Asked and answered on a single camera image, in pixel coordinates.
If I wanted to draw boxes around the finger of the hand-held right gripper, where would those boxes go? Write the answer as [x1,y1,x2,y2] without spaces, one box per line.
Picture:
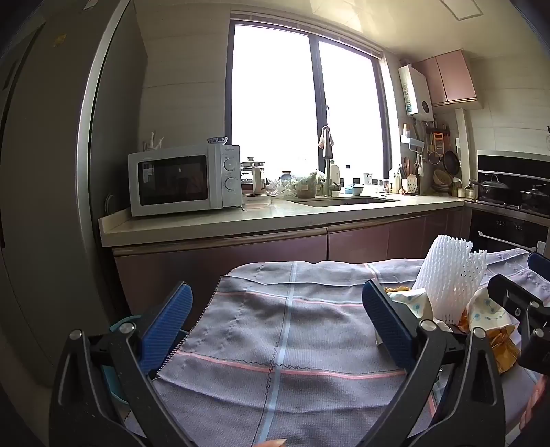
[528,251,550,282]
[488,274,550,374]

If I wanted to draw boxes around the grey refrigerator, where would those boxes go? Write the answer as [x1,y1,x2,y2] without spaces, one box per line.
[0,0,149,388]

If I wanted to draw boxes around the stacked colander bowls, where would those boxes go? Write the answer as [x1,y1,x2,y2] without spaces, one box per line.
[433,168,454,192]

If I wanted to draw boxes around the black range hood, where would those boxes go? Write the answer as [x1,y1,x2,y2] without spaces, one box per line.
[477,150,550,173]

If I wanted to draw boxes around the beige kitchen countertop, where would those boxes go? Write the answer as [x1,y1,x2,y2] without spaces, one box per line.
[99,193,467,248]

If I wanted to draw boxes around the white microwave oven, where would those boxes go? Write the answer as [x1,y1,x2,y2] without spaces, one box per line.
[128,143,243,218]

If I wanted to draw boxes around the black wok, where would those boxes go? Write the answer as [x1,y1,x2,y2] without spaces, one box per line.
[520,184,550,211]

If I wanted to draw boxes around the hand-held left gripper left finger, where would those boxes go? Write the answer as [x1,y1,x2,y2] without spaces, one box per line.
[48,281,198,447]

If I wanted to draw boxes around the clear lidded food container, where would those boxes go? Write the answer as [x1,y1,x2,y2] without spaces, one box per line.
[241,191,273,209]

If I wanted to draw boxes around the mauve base cabinets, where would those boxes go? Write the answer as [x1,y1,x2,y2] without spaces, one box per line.
[112,206,471,319]

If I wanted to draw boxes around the white tissue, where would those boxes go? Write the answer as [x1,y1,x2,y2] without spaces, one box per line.
[389,287,523,340]

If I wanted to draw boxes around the crumpled clear plastic bags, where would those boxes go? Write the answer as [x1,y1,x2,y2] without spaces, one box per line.
[268,178,297,198]

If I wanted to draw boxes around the black lidded pot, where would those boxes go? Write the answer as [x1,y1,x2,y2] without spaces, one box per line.
[470,174,512,205]

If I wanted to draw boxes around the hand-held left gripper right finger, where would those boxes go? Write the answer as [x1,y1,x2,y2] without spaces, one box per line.
[361,279,508,447]

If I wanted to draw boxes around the black built-in oven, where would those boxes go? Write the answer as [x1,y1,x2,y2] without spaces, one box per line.
[468,210,550,254]

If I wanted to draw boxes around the pink wall cabinet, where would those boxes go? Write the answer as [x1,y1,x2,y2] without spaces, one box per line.
[412,49,479,108]

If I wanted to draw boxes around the large kitchen window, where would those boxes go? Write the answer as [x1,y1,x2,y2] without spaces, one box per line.
[228,19,394,196]

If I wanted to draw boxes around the grey plaid tablecloth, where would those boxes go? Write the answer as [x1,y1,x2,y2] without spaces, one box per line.
[129,251,550,447]

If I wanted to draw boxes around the bag of green vegetables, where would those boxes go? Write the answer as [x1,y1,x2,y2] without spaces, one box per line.
[294,171,319,199]

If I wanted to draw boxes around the kitchen sink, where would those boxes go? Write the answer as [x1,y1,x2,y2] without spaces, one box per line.
[287,194,402,208]

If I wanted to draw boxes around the white water heater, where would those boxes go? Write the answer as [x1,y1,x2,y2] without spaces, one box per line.
[398,64,434,117]

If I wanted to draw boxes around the white foam fruit net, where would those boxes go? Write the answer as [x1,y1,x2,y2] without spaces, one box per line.
[412,234,488,325]

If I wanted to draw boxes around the steel sink faucet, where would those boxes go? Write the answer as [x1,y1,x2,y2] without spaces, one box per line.
[322,157,344,198]

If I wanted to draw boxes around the person's right hand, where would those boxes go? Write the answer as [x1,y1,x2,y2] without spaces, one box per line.
[520,382,543,435]

